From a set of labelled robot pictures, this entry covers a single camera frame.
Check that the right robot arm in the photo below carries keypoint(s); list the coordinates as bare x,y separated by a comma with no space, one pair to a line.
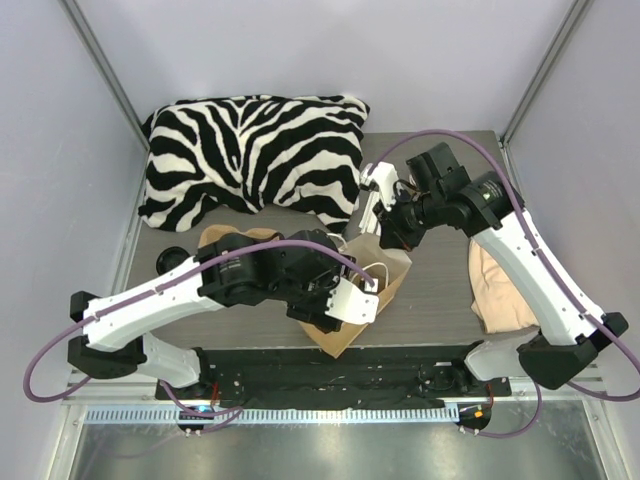
572,329

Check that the aluminium rail frame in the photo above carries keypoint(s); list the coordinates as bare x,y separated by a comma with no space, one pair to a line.
557,437

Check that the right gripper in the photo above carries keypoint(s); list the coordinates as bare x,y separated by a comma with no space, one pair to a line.
393,237

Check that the white wrapped straw left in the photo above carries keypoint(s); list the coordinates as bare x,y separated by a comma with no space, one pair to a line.
369,222

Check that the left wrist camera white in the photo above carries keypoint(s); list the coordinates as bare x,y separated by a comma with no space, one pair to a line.
348,303

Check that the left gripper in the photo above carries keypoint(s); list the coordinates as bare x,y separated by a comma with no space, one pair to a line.
310,312

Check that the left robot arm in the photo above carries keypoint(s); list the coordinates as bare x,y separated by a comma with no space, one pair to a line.
117,339

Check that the beige cloth bag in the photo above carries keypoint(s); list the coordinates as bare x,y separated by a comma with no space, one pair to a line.
496,301

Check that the black lid front left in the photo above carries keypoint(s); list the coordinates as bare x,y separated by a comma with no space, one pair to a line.
170,258

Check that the brown paper bag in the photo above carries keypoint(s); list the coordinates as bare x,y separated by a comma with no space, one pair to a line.
388,267

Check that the zebra print pillow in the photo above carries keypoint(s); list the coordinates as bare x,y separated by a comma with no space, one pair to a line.
248,152

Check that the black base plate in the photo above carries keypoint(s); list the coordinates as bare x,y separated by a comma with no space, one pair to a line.
368,378

